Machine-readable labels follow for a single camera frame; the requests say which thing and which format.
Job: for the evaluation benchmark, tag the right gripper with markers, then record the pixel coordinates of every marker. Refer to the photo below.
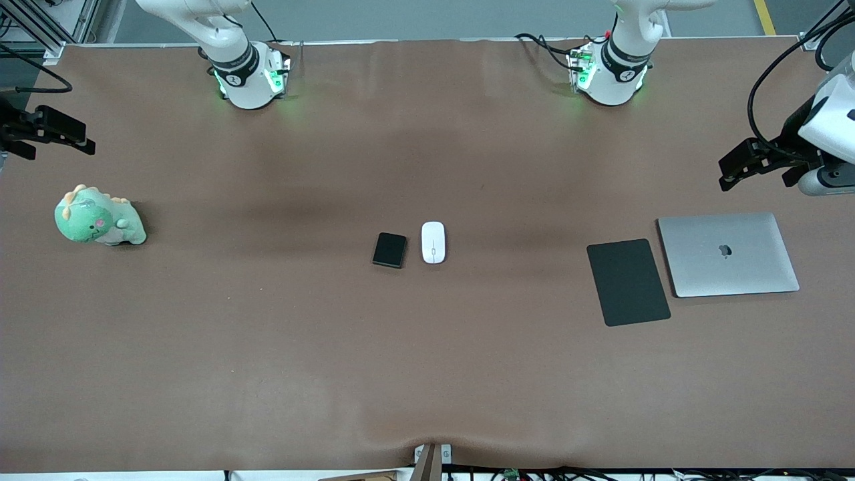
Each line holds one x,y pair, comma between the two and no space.
15,128

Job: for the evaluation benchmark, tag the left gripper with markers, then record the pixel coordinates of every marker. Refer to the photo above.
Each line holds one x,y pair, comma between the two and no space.
790,143

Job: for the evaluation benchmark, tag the white computer mouse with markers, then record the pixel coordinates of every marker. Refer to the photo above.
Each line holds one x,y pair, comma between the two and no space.
433,242

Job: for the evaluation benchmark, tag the black phone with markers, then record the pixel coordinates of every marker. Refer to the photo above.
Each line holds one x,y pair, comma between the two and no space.
390,250

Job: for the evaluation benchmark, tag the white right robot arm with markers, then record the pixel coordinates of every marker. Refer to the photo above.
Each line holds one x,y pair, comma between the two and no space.
244,87

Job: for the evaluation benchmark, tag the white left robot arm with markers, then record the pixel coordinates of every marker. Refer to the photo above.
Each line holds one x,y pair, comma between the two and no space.
618,73

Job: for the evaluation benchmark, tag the black mouse pad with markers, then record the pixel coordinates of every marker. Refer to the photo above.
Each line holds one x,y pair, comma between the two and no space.
628,284

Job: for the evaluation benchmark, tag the green dinosaur plush toy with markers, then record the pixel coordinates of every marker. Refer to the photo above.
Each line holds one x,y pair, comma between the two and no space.
90,220

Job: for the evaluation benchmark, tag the silver laptop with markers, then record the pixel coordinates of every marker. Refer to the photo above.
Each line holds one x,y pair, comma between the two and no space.
728,267

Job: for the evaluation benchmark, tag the brown table cover mat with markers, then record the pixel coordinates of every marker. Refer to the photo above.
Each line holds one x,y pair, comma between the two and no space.
427,367

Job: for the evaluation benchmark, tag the aluminium frame profile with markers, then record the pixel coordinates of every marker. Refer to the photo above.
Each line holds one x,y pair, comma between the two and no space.
809,41
83,17

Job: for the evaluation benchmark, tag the metal mount bracket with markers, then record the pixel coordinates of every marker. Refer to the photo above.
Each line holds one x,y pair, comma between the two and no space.
431,467

